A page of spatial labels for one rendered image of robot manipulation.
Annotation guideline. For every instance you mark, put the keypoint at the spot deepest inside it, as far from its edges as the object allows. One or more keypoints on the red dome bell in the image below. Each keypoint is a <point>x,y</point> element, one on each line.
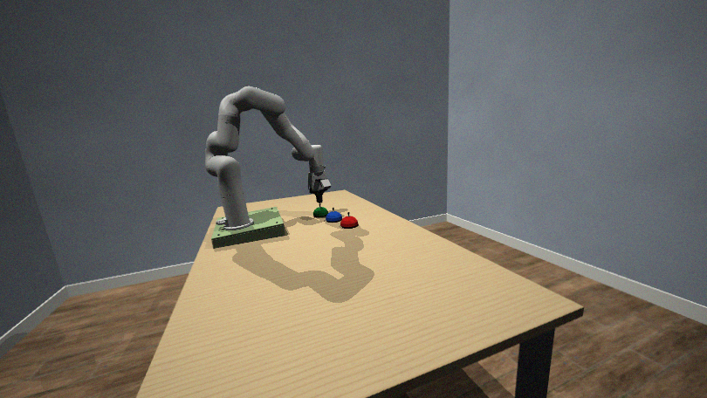
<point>349,222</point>

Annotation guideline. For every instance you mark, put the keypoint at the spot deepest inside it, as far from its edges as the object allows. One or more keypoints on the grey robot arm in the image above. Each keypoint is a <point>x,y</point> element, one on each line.
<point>217,161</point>

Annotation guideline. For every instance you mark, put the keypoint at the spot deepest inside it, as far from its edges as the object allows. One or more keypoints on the blue bell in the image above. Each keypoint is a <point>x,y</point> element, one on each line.
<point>333,216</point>

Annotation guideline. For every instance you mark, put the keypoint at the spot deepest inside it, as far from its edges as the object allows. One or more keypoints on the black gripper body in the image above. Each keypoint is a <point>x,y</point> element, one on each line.
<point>312,176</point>

